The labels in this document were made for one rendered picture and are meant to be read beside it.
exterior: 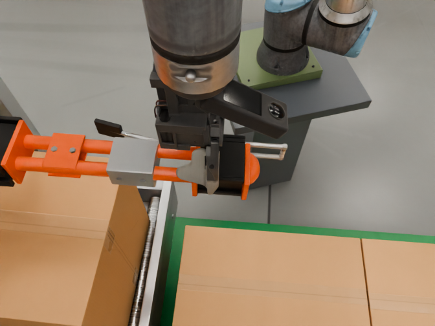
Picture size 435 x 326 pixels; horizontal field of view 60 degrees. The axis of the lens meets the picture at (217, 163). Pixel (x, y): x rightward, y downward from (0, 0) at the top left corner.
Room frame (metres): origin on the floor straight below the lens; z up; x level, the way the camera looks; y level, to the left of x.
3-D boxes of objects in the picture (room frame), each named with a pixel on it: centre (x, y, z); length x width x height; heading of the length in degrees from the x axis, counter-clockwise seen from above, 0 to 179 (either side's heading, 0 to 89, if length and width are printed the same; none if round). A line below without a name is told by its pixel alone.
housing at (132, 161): (0.31, 0.13, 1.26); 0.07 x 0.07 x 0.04; 86
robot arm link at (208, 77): (0.30, 0.02, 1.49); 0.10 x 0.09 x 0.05; 176
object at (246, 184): (0.29, -0.01, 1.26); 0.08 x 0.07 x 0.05; 86
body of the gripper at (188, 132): (0.30, 0.03, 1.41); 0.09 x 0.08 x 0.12; 86
